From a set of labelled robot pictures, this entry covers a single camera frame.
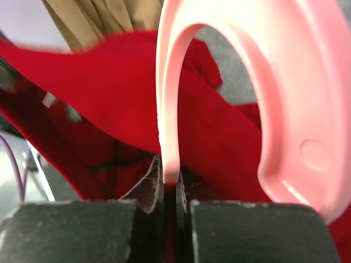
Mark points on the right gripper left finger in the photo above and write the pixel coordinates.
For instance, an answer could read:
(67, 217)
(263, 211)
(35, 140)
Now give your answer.
(147, 237)

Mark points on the pink plastic hanger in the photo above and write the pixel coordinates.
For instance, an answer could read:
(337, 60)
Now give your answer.
(297, 54)

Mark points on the red garment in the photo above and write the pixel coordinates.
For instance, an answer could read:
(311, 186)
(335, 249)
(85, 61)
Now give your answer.
(92, 114)

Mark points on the tan skirt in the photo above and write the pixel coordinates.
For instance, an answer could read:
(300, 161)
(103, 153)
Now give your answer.
(86, 22)

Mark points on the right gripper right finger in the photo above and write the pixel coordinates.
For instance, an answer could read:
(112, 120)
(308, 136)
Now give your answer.
(189, 187)

